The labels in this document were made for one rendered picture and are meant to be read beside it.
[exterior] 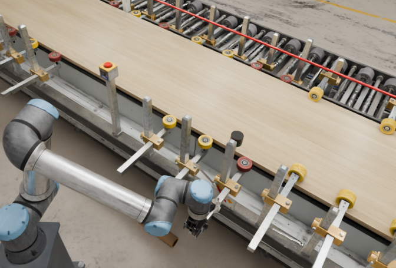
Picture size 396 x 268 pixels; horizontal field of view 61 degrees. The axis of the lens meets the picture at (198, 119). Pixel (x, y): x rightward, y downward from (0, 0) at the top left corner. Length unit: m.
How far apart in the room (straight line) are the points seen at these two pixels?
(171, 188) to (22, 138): 0.55
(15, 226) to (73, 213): 1.03
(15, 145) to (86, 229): 1.47
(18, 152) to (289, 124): 1.44
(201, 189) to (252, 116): 0.84
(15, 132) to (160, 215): 0.56
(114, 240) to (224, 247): 0.77
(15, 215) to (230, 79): 1.45
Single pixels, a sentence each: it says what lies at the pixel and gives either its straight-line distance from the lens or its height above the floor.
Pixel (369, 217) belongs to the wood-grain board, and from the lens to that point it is 1.83.
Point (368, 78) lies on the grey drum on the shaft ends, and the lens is 2.82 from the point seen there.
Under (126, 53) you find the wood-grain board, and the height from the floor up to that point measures 0.90.
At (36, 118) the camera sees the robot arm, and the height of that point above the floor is 1.42.
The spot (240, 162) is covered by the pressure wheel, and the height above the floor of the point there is 0.91.
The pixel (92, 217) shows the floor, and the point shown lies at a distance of 2.66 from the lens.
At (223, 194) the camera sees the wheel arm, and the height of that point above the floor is 0.86.
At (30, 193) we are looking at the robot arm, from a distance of 1.75.
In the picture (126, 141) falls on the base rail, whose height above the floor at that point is 0.70.
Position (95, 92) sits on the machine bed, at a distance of 2.51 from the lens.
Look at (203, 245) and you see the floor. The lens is 2.51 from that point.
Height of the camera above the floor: 2.28
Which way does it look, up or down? 45 degrees down
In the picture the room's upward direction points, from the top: 6 degrees clockwise
